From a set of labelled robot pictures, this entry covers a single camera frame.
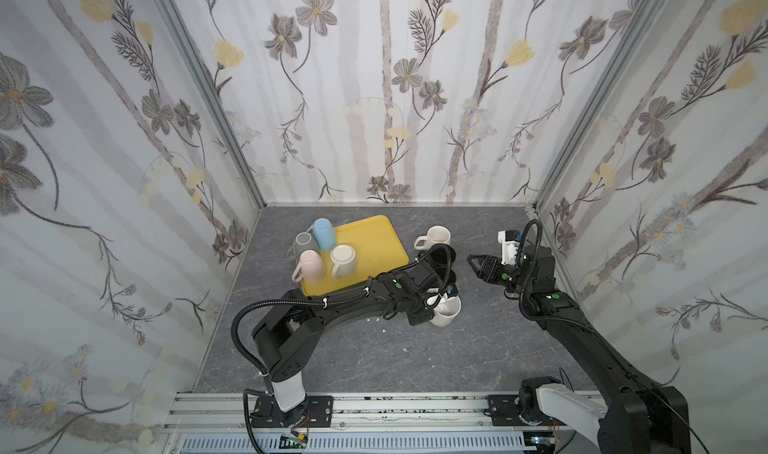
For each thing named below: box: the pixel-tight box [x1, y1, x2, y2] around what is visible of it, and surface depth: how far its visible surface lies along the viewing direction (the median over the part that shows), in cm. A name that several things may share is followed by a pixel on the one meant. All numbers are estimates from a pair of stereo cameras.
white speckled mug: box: [413, 225, 451, 251], surface depth 104 cm
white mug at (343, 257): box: [330, 244, 357, 280], surface depth 98 cm
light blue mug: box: [306, 218, 337, 251], surface depth 103 cm
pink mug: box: [292, 249, 325, 284], surface depth 96 cm
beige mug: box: [429, 293, 462, 327], surface depth 86 cm
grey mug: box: [286, 230, 321, 264], surface depth 98 cm
